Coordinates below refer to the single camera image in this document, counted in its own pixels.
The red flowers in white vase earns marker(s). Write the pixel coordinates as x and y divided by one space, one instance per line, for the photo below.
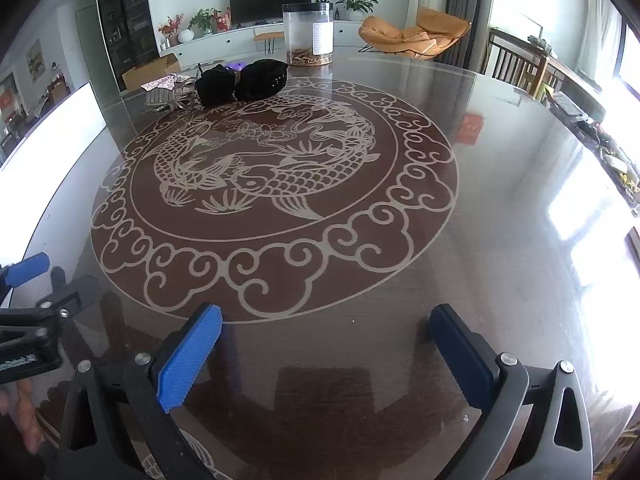
177 32

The wooden chair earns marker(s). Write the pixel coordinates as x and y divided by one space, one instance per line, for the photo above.
515 62

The clear jar with black lid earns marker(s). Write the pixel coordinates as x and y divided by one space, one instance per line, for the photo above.
305 35

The black television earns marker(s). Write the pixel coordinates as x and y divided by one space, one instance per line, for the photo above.
270 0

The cluttered wooden side table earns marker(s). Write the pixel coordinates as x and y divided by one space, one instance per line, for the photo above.
590 110

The framed wall picture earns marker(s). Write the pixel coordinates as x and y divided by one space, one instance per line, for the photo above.
35 60

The black display cabinet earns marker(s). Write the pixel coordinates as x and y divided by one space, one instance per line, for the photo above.
125 15

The person's left hand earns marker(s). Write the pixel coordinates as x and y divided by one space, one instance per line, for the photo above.
27 410

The red gift box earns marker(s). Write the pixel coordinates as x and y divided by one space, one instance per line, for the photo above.
223 21

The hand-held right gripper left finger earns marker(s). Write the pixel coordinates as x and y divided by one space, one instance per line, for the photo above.
190 355

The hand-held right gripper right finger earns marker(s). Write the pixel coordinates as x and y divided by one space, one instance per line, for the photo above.
460 360

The large white box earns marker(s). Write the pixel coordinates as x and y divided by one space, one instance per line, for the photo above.
50 160

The large leafy potted plant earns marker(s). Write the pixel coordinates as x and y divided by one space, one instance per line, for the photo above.
356 2

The white television cabinet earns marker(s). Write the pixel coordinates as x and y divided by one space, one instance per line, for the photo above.
225 42

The green potted plant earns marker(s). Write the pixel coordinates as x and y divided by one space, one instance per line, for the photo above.
204 21

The brown cardboard box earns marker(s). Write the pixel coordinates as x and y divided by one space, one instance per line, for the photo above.
150 72

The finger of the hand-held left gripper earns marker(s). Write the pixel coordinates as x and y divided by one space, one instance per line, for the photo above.
75 292
27 270

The white door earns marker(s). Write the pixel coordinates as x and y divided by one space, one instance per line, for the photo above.
95 45

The orange lounge chair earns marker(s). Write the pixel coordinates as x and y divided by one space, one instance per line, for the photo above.
400 37

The purple hair accessory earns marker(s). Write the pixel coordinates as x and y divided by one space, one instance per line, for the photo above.
237 66

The orange bench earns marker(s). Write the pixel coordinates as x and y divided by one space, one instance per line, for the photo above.
267 36

